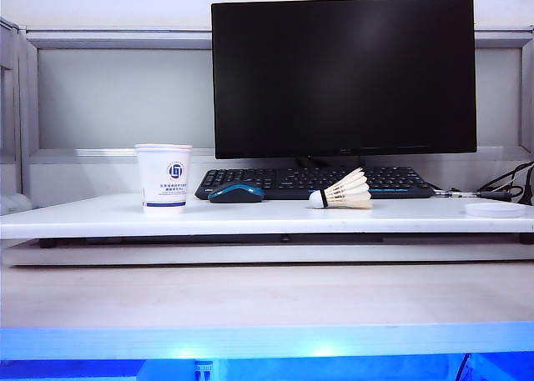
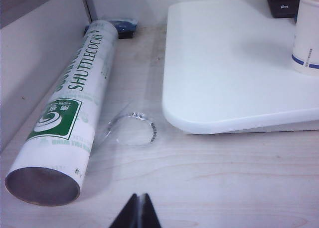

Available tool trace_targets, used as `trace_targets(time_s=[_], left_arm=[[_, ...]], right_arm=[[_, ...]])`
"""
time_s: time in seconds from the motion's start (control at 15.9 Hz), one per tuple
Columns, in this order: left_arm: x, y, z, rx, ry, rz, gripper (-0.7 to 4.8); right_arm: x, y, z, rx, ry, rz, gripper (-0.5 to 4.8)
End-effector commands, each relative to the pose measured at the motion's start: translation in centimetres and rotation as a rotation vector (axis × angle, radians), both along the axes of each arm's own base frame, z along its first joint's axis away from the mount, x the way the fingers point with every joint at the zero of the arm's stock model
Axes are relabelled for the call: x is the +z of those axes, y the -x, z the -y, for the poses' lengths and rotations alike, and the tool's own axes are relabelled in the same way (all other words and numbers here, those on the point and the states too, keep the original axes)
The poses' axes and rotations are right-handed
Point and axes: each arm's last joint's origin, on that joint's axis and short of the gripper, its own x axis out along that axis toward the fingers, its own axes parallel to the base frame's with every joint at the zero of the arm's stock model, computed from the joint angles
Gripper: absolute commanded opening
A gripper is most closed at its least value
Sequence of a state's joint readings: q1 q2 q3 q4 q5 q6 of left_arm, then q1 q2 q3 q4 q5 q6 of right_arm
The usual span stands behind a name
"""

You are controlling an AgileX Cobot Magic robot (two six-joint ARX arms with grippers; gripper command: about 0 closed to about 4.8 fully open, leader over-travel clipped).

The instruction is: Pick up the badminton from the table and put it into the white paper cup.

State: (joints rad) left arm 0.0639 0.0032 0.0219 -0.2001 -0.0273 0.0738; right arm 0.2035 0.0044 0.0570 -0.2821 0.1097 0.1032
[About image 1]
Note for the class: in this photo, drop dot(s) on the white paper cup blue logo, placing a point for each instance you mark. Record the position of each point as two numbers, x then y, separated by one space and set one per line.
162 176

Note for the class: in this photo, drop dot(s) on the grey aluminium partition frame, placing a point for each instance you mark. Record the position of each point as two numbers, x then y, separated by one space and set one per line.
121 39

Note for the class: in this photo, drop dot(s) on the white raised desk board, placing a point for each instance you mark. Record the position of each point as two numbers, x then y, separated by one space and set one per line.
258 220

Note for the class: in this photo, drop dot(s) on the white round plastic lid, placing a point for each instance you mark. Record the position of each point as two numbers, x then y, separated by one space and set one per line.
494 210

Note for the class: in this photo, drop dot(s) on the blue and black mouse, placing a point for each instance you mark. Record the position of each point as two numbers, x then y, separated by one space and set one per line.
235 193

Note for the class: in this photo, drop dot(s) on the blue lit front panel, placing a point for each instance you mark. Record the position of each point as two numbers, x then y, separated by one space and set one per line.
267 343

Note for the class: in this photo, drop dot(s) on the small white connector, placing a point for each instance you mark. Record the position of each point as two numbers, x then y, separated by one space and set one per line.
203 368

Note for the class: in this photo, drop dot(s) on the white feather shuttlecock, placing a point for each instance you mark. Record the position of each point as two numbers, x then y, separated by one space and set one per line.
348 193

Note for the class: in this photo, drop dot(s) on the black computer keyboard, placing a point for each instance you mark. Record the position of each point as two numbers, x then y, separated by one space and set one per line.
292 181

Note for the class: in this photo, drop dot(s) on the black computer monitor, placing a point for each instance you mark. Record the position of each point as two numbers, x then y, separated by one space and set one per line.
342 76

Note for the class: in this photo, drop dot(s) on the black and silver pen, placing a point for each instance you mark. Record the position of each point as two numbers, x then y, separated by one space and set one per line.
471 194

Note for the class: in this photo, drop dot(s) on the black monitor stand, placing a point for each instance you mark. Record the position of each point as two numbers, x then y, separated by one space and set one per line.
310 161

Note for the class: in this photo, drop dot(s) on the white rounded object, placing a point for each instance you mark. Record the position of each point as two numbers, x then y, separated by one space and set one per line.
14 204

